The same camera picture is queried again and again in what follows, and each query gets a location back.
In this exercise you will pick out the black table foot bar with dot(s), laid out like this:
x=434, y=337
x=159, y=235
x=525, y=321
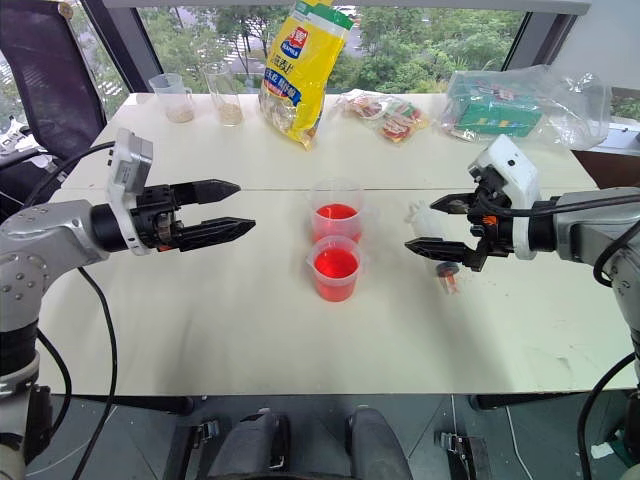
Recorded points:
x=150, y=403
x=525, y=401

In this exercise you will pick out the clear glass with grains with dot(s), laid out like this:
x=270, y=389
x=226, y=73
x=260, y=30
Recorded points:
x=226, y=100

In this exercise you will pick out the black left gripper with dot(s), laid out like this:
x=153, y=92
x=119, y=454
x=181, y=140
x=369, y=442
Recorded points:
x=155, y=220

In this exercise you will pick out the green box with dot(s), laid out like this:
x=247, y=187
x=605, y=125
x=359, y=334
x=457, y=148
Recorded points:
x=500, y=116

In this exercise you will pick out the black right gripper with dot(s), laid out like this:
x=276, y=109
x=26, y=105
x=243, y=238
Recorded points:
x=495, y=230

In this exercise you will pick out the cup red liquid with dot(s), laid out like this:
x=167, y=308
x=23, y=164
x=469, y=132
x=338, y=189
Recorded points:
x=336, y=217
x=336, y=270

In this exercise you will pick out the clear crumpled plastic bag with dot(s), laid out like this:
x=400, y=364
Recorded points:
x=565, y=100

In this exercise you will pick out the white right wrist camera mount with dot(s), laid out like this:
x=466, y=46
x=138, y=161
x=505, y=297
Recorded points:
x=515, y=172

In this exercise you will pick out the clear plastic syringe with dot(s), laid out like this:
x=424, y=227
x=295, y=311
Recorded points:
x=425, y=222

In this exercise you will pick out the black caster wheel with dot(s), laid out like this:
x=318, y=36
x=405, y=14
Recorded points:
x=462, y=452
x=206, y=433

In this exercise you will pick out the yellow snack bag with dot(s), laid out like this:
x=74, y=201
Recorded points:
x=300, y=75

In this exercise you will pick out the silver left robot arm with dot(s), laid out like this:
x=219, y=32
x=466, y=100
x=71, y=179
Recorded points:
x=45, y=235

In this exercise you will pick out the red green snack packet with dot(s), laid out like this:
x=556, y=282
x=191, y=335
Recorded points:
x=404, y=124

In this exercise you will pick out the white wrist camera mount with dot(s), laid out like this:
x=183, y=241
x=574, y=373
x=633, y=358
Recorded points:
x=515, y=172
x=128, y=165

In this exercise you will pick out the black mesh office chair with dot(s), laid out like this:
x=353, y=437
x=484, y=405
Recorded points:
x=50, y=75

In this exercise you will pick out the clear measuring cup with grains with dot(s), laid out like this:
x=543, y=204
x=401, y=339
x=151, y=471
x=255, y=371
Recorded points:
x=176, y=100

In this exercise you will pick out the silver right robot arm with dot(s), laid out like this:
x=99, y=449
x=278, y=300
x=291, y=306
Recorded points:
x=590, y=225

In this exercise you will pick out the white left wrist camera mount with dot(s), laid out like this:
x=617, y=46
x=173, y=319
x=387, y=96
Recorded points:
x=128, y=165

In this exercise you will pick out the dark grey rounded shape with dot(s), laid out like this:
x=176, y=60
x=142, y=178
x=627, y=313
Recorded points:
x=380, y=445
x=252, y=445

